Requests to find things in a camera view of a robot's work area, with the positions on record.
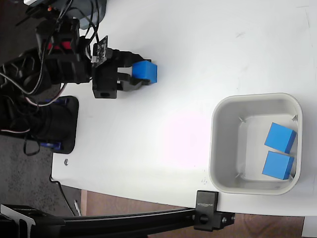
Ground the black table clamp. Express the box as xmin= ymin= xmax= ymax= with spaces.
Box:
xmin=193 ymin=190 xmax=235 ymax=233

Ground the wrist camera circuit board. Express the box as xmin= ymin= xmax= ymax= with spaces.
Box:
xmin=91 ymin=36 xmax=111 ymax=67

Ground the blue cube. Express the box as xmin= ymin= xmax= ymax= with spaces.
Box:
xmin=264 ymin=121 xmax=297 ymax=154
xmin=131 ymin=60 xmax=159 ymax=84
xmin=262 ymin=150 xmax=295 ymax=180

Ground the thin black cable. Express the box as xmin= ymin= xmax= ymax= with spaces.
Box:
xmin=51 ymin=176 xmax=75 ymax=216

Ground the black device with red light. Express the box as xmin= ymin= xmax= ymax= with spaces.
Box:
xmin=16 ymin=0 xmax=60 ymax=27

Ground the black looped cable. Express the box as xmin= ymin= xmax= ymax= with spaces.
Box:
xmin=55 ymin=0 xmax=103 ymax=54

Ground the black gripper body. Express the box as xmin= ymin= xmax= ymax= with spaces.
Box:
xmin=92 ymin=49 xmax=120 ymax=99

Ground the white plastic bin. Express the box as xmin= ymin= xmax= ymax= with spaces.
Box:
xmin=209 ymin=92 xmax=304 ymax=196

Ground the gray monitor stand base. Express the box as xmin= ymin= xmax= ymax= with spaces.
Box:
xmin=68 ymin=0 xmax=107 ymax=28

